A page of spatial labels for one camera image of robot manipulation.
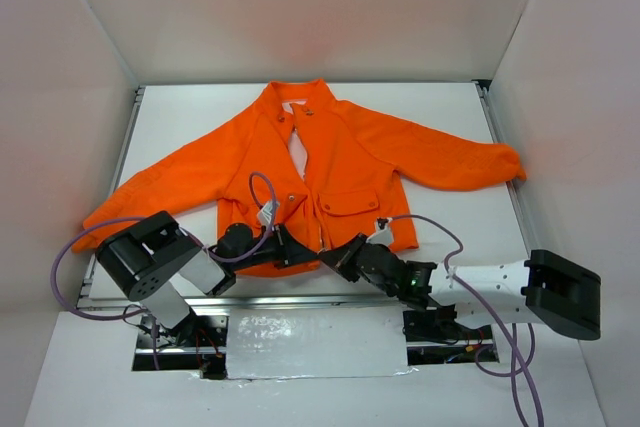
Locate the orange zip-up jacket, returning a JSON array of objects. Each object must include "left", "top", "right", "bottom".
[{"left": 73, "top": 79, "right": 526, "bottom": 252}]

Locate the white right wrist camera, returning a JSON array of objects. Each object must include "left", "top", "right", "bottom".
[{"left": 367, "top": 217, "right": 394, "bottom": 247}]

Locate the aluminium left side rail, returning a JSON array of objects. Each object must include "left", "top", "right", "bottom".
[{"left": 79, "top": 86, "right": 146, "bottom": 299}]

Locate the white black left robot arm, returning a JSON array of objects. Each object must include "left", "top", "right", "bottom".
[{"left": 96, "top": 211, "right": 317, "bottom": 346}]

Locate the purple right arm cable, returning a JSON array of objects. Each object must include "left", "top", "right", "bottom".
[{"left": 387, "top": 214, "right": 545, "bottom": 427}]

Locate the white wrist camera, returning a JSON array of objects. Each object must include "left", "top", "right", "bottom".
[
  {"left": 367, "top": 217, "right": 394, "bottom": 247},
  {"left": 257, "top": 200, "right": 279, "bottom": 227}
]

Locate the aluminium right side rail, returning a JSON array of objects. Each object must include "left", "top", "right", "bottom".
[{"left": 472, "top": 79, "right": 544, "bottom": 253}]

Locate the silver aluminium front rail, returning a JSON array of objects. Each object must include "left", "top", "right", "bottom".
[{"left": 74, "top": 291, "right": 556, "bottom": 312}]

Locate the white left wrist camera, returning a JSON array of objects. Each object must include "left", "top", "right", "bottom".
[{"left": 257, "top": 200, "right": 279, "bottom": 227}]

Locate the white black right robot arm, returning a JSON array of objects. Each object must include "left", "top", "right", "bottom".
[{"left": 319, "top": 234, "right": 601, "bottom": 341}]

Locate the white centre cover panel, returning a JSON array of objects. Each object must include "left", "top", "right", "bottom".
[{"left": 226, "top": 306, "right": 410, "bottom": 380}]

